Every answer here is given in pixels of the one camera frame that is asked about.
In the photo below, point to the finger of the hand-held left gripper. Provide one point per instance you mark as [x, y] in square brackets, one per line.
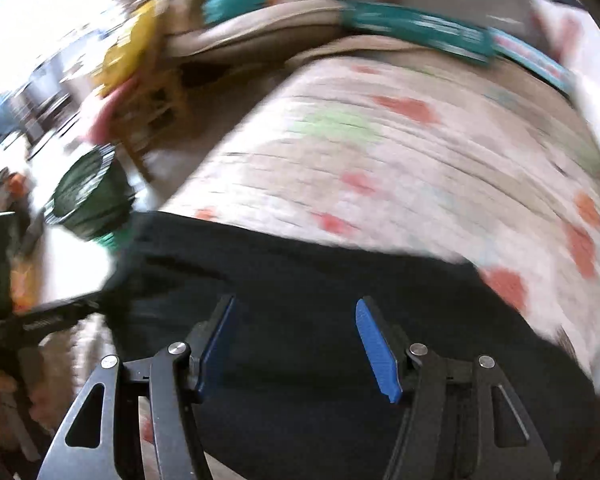
[75, 307]

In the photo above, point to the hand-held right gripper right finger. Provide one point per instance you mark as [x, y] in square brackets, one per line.
[377, 345]

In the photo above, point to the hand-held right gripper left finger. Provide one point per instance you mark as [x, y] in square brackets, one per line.
[214, 340]

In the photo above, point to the black pants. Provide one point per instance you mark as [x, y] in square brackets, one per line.
[300, 280]

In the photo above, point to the green woven basket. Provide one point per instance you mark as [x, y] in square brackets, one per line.
[87, 195]

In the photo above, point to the printed blanket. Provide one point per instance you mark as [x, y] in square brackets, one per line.
[405, 160]

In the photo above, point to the pink cloth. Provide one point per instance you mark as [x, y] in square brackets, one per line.
[105, 115]

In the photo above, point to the wooden chair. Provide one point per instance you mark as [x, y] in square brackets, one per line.
[152, 105]

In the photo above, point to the yellow bag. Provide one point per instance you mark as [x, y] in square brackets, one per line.
[125, 45]

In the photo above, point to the beige cushion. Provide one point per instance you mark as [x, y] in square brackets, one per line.
[250, 27]

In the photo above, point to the teal cloth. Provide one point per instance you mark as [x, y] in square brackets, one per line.
[245, 2]

